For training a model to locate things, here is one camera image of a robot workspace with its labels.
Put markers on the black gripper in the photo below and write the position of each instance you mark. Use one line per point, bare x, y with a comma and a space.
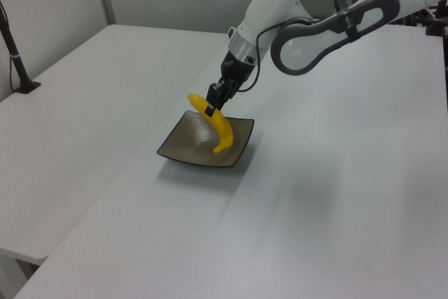
234, 71

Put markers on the yellow plastic banana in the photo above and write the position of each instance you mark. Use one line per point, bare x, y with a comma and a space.
218, 122

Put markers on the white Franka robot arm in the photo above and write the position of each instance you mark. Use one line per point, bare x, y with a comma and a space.
315, 36

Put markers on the square brown ceramic plate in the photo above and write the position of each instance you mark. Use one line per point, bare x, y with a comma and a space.
189, 141

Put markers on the black clamp stand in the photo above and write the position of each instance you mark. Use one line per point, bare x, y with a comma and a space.
437, 22

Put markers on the black camera stand pole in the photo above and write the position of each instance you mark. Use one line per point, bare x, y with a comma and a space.
14, 54

